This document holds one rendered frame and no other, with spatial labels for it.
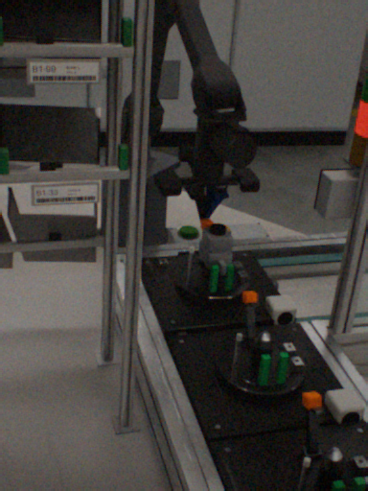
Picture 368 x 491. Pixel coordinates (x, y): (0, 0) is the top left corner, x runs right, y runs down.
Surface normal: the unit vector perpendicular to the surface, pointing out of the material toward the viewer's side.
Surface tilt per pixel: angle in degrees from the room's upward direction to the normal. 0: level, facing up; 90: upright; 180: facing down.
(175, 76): 90
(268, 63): 90
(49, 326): 0
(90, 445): 0
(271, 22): 90
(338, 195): 90
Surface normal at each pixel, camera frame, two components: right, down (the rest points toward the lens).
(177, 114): 0.20, 0.50
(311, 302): 0.07, -0.86
